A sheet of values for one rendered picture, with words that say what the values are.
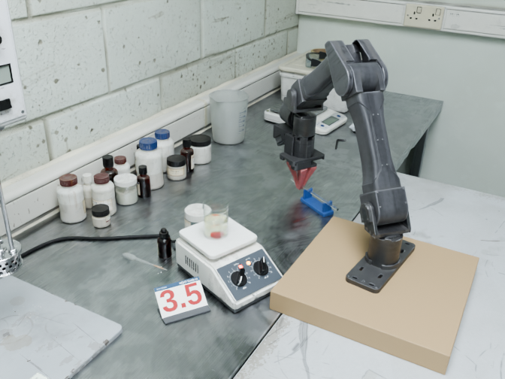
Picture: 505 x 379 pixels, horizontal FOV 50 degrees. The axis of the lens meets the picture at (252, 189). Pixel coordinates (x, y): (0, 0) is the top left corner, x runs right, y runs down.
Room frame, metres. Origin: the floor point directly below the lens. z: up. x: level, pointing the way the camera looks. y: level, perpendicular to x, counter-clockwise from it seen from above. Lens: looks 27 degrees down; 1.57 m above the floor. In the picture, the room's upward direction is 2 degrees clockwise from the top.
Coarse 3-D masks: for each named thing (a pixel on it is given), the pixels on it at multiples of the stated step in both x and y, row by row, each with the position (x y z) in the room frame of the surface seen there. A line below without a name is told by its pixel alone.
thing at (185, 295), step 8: (176, 288) 0.81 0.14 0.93; (184, 288) 0.82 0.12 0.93; (192, 288) 0.82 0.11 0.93; (200, 288) 0.83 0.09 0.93; (160, 296) 0.79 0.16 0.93; (168, 296) 0.80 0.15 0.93; (176, 296) 0.80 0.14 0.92; (184, 296) 0.80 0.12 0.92; (192, 296) 0.81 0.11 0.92; (200, 296) 0.81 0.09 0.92; (160, 304) 0.78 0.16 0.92; (168, 304) 0.79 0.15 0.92; (176, 304) 0.79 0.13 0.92; (184, 304) 0.79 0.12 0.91; (192, 304) 0.80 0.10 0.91; (168, 312) 0.77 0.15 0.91
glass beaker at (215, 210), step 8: (208, 200) 0.94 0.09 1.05; (216, 200) 0.95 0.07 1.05; (224, 200) 0.94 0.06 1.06; (208, 208) 0.94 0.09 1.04; (216, 208) 0.95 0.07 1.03; (224, 208) 0.91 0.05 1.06; (208, 216) 0.90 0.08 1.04; (216, 216) 0.90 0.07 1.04; (224, 216) 0.91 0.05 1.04; (208, 224) 0.90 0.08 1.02; (216, 224) 0.90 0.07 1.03; (224, 224) 0.91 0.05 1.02; (208, 232) 0.90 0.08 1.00; (216, 232) 0.90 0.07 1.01; (224, 232) 0.91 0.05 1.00
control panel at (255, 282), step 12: (264, 252) 0.90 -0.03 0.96; (228, 264) 0.85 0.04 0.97; (240, 264) 0.86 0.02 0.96; (252, 264) 0.87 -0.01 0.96; (228, 276) 0.83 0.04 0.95; (252, 276) 0.85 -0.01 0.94; (264, 276) 0.85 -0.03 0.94; (276, 276) 0.86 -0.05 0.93; (228, 288) 0.81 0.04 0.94; (240, 288) 0.81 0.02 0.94; (252, 288) 0.82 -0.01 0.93
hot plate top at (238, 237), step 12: (192, 228) 0.94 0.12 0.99; (228, 228) 0.95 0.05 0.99; (240, 228) 0.95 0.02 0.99; (192, 240) 0.90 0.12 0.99; (204, 240) 0.90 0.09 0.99; (216, 240) 0.90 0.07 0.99; (228, 240) 0.90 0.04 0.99; (240, 240) 0.90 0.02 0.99; (252, 240) 0.91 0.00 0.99; (204, 252) 0.86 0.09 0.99; (216, 252) 0.86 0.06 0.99; (228, 252) 0.87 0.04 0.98
